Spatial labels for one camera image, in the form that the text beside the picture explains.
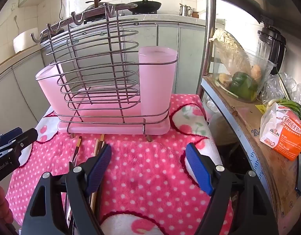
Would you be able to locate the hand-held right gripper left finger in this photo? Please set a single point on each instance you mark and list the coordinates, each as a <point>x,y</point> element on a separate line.
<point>101,169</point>

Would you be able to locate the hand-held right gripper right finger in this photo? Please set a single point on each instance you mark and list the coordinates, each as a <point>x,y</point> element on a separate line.
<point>199,169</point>

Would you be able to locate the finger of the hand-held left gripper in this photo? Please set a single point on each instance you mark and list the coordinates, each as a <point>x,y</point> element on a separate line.
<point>28,135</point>
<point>10,134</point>

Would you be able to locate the wooden chopstick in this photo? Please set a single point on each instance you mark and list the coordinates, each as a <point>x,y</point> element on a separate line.
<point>102,139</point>
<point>96,148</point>

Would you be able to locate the dark chopstick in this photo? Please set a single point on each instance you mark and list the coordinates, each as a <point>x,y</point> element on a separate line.
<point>78,145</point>

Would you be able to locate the wide pink plastic utensil holder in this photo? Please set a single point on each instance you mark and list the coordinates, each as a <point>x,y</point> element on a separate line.
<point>50,90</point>

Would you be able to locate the tall pink plastic utensil cup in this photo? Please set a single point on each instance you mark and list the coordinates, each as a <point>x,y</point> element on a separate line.
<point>157,83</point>

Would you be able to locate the person's left hand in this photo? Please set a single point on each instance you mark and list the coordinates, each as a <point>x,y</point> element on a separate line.
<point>2,205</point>

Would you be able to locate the pink plastic drip tray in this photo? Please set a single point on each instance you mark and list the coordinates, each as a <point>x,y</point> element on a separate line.
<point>116,129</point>

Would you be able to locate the pink polka dot blanket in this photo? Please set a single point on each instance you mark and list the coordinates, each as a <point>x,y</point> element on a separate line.
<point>145,166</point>

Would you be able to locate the brown cardboard sheet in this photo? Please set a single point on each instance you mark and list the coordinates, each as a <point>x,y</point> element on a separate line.
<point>263,156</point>

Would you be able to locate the orange and white plastic bag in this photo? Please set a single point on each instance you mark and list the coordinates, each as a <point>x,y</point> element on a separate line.
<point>285,139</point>

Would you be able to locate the white bucket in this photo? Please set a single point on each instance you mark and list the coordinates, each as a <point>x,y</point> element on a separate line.
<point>24,42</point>

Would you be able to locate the brown root vegetable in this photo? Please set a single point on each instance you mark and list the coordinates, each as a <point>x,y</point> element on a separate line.
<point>257,72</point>
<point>224,78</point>

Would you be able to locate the green bell pepper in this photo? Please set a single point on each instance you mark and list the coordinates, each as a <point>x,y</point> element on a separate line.
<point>242,85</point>

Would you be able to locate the green onions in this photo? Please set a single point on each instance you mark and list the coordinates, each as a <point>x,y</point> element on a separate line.
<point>291,105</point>

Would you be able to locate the clear plastic bags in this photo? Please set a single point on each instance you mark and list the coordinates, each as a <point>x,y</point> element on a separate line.
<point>275,85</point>

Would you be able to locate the glass jar with chopsticks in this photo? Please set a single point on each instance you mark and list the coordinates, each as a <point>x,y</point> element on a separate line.
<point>265,68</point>

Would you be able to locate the napa cabbage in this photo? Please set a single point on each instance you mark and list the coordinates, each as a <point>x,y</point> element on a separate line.
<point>231,51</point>

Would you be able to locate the chrome storage shelf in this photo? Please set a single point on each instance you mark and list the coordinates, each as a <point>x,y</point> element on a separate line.
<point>206,41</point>

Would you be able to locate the white pot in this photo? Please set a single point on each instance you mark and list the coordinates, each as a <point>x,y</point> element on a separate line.
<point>69,7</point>

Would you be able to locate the black blender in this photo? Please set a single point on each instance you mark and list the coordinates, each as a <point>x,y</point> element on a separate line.
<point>271,44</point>

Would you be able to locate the metal kettle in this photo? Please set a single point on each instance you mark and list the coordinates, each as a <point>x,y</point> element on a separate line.
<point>184,11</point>

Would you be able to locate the black wok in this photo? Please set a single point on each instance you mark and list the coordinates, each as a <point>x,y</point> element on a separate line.
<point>146,5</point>

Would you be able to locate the wall socket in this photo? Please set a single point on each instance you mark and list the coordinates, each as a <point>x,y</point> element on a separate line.
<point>14,5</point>

